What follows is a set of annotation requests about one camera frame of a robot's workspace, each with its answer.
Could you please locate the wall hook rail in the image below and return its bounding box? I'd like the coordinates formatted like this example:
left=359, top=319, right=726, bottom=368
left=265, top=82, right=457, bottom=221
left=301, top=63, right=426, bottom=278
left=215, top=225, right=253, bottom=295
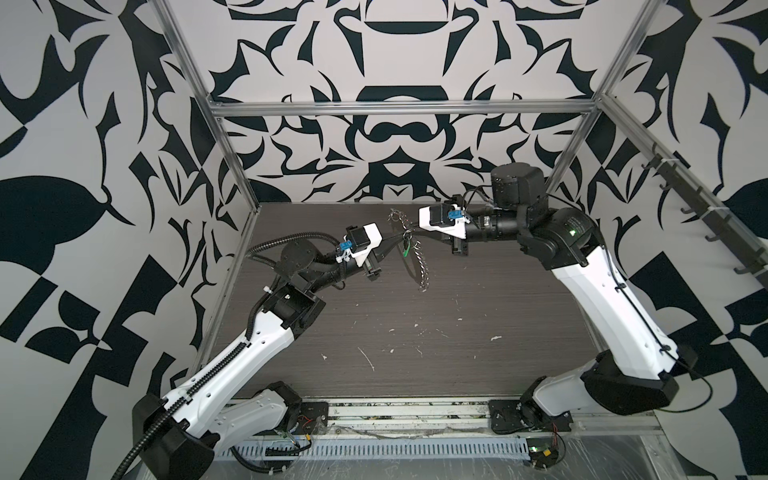
left=642, top=143, right=767, bottom=289

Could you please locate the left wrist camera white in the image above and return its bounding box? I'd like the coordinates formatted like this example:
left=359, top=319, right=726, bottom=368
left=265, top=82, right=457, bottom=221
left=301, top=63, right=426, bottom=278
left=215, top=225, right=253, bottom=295
left=335, top=223, right=383, bottom=267

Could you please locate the white slotted cable duct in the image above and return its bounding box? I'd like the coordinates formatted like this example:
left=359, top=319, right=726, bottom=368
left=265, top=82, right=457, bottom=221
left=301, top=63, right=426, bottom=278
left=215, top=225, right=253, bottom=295
left=237, top=438, right=530, bottom=461

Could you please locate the small circuit board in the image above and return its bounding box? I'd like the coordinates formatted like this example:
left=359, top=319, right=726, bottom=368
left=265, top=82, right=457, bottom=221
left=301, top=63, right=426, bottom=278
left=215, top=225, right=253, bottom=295
left=526, top=435, right=567, bottom=471

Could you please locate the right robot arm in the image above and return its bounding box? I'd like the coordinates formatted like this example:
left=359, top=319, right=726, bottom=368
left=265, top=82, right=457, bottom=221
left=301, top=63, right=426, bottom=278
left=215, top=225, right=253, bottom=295
left=419, top=163, right=697, bottom=418

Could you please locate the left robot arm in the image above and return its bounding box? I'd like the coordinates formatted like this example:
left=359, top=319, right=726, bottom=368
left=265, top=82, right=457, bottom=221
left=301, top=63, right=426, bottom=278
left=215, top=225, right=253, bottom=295
left=112, top=224, right=413, bottom=479

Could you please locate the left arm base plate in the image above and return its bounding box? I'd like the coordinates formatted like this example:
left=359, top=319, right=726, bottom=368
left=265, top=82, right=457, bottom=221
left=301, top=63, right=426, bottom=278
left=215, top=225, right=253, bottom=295
left=272, top=401, right=329, bottom=435

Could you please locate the metal keyring chain loop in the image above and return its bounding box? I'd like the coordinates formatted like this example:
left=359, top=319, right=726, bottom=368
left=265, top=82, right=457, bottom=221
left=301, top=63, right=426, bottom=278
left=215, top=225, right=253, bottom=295
left=386, top=208, right=434, bottom=293

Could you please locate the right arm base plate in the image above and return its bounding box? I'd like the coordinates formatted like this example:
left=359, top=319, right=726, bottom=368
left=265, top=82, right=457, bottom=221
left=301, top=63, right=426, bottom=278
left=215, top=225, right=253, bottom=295
left=488, top=399, right=573, bottom=435

